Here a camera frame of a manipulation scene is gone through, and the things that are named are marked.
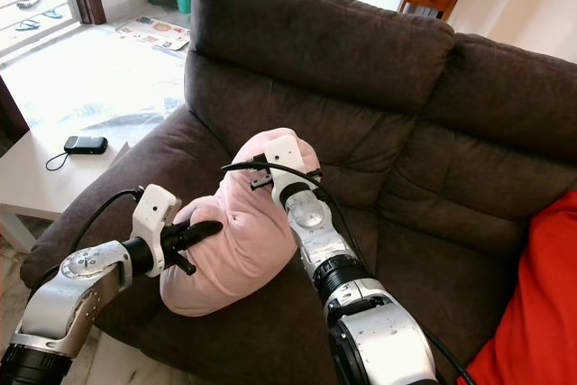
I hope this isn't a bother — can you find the pink pillow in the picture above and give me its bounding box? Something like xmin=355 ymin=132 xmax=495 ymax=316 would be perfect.
xmin=160 ymin=128 xmax=321 ymax=317

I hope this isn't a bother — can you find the dark brown fabric sofa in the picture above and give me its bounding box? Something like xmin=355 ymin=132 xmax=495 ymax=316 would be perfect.
xmin=20 ymin=0 xmax=577 ymax=385

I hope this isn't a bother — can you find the colourful printed floor mat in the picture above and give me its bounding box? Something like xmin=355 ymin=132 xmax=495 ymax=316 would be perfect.
xmin=115 ymin=15 xmax=192 ymax=50

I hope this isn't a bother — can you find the red pillow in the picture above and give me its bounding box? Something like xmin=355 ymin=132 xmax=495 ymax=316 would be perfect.
xmin=460 ymin=188 xmax=577 ymax=385

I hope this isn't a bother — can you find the white side table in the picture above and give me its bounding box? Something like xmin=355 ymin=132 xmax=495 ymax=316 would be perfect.
xmin=0 ymin=128 xmax=118 ymax=253

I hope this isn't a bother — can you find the dark wooden furniture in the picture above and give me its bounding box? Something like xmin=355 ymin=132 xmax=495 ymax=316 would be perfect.
xmin=0 ymin=78 xmax=30 ymax=147

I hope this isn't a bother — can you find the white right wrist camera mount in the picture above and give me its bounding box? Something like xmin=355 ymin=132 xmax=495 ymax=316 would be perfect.
xmin=261 ymin=135 xmax=312 ymax=207

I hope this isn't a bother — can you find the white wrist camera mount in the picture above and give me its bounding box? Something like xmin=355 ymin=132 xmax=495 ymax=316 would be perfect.
xmin=261 ymin=135 xmax=312 ymax=207
xmin=133 ymin=184 xmax=179 ymax=276

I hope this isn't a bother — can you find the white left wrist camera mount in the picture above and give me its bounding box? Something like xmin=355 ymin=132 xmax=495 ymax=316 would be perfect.
xmin=133 ymin=184 xmax=179 ymax=276

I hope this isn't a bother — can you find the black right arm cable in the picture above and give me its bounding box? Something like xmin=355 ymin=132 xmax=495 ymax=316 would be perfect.
xmin=221 ymin=158 xmax=474 ymax=385

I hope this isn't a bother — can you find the black pouch with cord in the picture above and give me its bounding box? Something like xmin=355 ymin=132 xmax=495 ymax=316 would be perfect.
xmin=47 ymin=136 xmax=108 ymax=172

